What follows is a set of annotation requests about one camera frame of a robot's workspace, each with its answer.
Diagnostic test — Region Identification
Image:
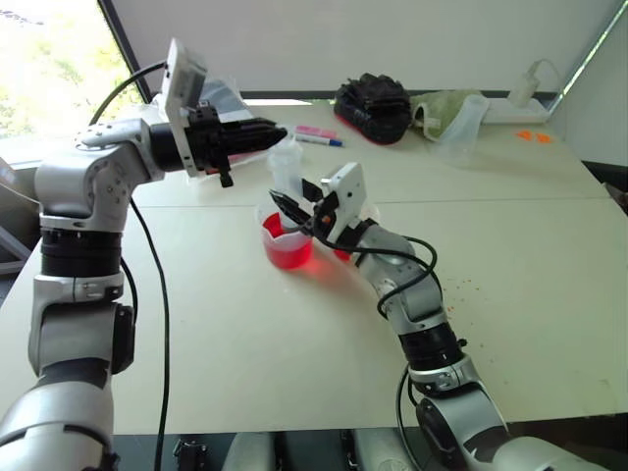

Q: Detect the black crumpled cloth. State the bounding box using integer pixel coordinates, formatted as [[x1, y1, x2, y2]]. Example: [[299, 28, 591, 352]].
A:
[[334, 73, 412, 146]]

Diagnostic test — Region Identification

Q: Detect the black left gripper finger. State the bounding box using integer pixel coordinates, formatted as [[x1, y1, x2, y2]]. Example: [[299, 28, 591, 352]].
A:
[[225, 118, 289, 139], [226, 135, 288, 157]]

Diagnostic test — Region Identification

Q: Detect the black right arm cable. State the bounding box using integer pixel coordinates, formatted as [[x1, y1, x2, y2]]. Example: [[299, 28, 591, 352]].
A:
[[306, 218, 441, 471]]

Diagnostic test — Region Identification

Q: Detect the black window frame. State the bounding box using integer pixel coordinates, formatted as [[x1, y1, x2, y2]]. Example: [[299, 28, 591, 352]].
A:
[[96, 0, 153, 100]]

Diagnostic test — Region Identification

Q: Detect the large clear plastic beaker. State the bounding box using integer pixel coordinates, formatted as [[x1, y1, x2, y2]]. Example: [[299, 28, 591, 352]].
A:
[[435, 94, 492, 171]]

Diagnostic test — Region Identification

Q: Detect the grey rounded shape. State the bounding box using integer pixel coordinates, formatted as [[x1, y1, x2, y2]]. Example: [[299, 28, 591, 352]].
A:
[[351, 428, 419, 471], [223, 431, 277, 471]]

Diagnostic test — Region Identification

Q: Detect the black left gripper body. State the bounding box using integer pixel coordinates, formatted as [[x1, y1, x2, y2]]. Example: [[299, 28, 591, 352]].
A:
[[183, 100, 236, 190]]

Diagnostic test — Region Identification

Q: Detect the clear cup with red liquid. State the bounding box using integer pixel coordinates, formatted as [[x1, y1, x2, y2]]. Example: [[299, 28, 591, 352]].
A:
[[258, 203, 315, 270]]

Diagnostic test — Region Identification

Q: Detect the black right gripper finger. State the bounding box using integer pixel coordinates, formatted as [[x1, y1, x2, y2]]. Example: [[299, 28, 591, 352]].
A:
[[278, 204, 321, 237], [268, 188, 309, 219]]

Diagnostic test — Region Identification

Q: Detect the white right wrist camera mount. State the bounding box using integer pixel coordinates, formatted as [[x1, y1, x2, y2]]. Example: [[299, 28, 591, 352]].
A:
[[319, 162, 368, 247]]

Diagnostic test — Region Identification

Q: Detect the grey furniture frame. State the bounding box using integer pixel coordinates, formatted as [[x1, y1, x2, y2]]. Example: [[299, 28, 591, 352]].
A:
[[0, 156, 41, 282]]

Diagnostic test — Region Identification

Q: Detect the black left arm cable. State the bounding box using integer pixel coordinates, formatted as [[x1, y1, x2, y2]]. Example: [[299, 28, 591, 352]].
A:
[[90, 59, 172, 471]]

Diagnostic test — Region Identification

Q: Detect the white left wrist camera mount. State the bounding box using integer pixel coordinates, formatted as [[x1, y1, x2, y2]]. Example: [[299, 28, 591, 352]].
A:
[[159, 37, 210, 181]]

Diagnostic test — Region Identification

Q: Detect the empty clear plastic cup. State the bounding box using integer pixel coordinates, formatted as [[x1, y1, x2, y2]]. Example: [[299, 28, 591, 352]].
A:
[[267, 136, 304, 197]]

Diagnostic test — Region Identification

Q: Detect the green crumpled cloth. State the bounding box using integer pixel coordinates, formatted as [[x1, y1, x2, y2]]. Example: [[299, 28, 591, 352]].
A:
[[409, 89, 488, 143]]

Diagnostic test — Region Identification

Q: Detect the white marker with blue cap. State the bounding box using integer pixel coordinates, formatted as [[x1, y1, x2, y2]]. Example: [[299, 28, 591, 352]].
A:
[[293, 132, 345, 149]]

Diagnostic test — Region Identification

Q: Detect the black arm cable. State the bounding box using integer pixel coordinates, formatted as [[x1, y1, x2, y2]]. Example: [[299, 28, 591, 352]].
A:
[[306, 218, 441, 471], [90, 59, 172, 471]]

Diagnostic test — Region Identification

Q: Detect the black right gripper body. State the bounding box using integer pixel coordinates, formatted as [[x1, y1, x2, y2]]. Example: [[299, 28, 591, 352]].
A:
[[299, 177, 344, 242]]

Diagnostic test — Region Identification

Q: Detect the white plug adapter with cable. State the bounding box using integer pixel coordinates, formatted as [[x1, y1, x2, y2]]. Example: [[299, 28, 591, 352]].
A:
[[507, 58, 566, 107]]

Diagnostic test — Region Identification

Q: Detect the small black rounded shape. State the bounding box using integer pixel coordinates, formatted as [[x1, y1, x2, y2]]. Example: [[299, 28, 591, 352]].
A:
[[171, 439, 213, 471]]

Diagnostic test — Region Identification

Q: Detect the dark object beside table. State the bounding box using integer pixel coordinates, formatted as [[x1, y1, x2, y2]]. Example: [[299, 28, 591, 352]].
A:
[[581, 159, 628, 218]]

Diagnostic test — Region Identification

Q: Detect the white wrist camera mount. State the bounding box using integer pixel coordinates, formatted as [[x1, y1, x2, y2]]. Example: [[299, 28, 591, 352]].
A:
[[319, 162, 368, 247], [159, 37, 210, 181]]

